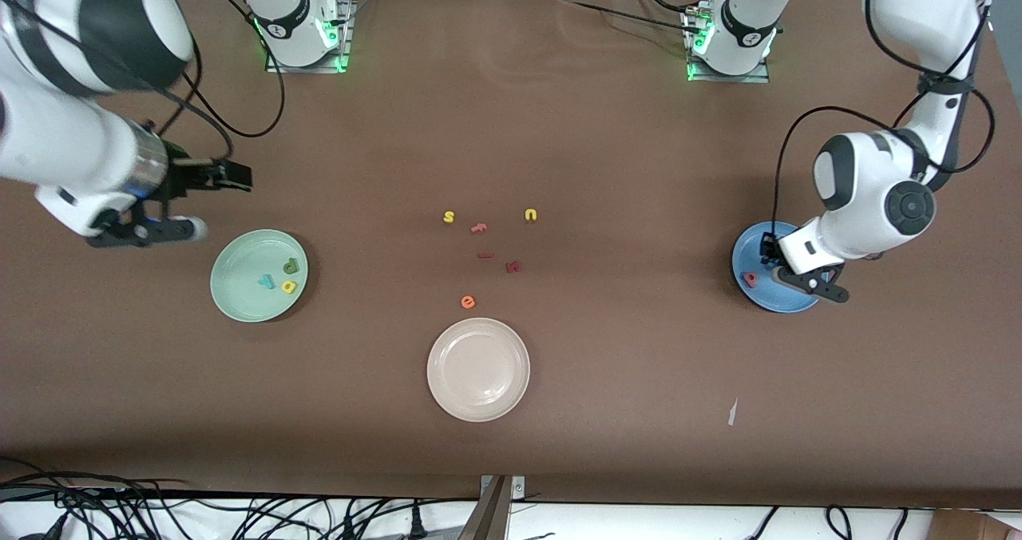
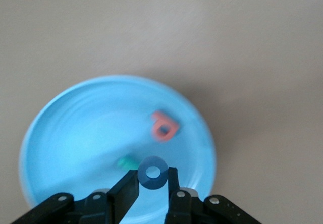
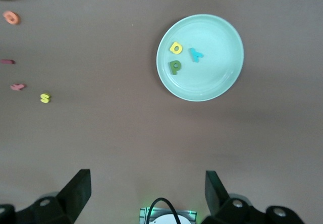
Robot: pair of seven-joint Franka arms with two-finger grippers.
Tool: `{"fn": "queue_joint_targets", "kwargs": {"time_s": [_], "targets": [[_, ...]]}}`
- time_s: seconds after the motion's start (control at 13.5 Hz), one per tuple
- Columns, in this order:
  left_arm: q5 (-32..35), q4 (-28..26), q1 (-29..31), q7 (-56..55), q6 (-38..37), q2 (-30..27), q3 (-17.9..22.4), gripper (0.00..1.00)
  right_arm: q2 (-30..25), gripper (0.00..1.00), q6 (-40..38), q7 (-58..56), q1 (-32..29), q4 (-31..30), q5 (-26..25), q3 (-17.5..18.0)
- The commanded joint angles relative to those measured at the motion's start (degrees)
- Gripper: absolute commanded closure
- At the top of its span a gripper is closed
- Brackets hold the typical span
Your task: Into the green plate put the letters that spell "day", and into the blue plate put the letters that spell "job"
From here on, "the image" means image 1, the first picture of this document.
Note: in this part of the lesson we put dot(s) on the cardboard box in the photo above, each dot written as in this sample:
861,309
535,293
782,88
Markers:
974,528

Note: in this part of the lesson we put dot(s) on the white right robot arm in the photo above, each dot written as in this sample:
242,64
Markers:
56,140

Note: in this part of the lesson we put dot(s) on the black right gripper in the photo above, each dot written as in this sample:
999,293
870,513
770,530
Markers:
188,176

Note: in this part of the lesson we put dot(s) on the grey aluminium post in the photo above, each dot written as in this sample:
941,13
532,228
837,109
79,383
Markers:
487,520

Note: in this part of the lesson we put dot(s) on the green foam letter p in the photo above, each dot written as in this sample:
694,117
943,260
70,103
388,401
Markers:
293,263

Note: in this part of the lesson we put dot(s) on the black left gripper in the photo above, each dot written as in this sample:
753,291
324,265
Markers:
770,248

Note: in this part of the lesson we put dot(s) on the cyan foam letter y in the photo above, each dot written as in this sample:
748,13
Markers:
266,282

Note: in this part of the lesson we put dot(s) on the beige plate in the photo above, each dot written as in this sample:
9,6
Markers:
479,368

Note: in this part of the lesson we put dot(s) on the white paper scrap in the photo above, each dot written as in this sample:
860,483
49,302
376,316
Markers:
732,412

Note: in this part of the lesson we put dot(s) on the blue plate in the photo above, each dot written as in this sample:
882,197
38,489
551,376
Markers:
766,297

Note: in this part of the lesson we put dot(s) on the silver metal bracket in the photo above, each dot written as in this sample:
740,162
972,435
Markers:
519,488

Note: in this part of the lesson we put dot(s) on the mint green plate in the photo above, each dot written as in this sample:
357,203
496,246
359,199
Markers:
239,268

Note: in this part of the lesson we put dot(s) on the black power plug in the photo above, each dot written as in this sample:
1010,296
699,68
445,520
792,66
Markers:
416,524

